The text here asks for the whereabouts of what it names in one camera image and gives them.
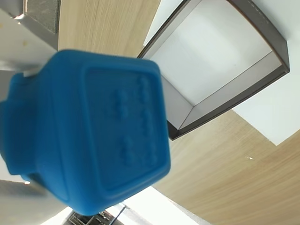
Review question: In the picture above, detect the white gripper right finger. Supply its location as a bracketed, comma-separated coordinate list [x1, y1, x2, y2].
[0, 0, 60, 100]

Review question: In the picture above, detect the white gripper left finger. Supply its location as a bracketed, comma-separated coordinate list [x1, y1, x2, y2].
[0, 179, 70, 225]

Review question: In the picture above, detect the blue cube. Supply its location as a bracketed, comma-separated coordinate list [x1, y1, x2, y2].
[0, 48, 172, 217]

